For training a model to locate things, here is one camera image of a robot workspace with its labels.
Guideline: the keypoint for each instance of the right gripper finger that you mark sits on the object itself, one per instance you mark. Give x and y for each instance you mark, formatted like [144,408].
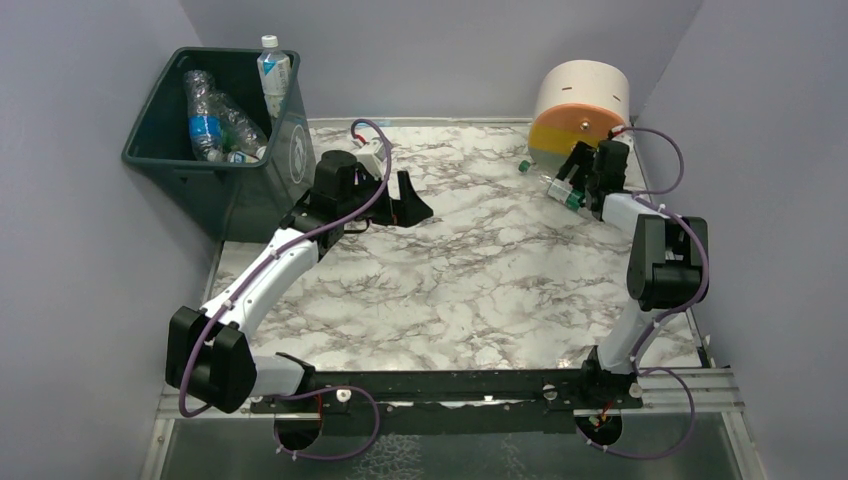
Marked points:
[593,194]
[578,166]

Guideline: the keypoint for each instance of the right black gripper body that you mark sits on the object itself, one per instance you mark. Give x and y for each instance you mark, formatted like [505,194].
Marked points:
[582,170]

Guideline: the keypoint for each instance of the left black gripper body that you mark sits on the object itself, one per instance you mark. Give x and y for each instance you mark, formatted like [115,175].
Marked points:
[391,201]

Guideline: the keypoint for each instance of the clear bottle green white label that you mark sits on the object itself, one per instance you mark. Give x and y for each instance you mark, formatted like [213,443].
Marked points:
[559,190]

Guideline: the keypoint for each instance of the clear bottle grey blue label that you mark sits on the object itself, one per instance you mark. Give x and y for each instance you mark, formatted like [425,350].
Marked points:
[240,157]

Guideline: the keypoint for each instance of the clear unlabelled bottle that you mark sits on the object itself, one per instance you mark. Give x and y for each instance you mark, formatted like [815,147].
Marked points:
[241,133]

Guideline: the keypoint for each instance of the clear bottle blue wrap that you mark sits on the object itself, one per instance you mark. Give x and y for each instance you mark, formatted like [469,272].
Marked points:
[204,124]

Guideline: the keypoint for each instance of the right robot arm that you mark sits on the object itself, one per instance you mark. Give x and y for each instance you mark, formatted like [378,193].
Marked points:
[667,271]

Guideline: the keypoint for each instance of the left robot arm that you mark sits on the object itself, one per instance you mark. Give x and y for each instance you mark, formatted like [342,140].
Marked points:
[208,356]

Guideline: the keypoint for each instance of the dark green plastic bin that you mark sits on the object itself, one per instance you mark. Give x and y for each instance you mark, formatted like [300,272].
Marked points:
[229,201]

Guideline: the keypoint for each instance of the white cylinder with coloured face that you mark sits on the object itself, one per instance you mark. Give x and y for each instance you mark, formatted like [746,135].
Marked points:
[577,101]

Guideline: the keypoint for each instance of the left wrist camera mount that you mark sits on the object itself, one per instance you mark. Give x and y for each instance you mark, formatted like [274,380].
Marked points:
[372,156]

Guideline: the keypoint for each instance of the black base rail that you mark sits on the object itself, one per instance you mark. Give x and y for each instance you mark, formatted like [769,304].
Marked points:
[349,404]

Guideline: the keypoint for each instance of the aluminium frame rail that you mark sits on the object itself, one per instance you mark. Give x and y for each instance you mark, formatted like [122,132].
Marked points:
[712,391]

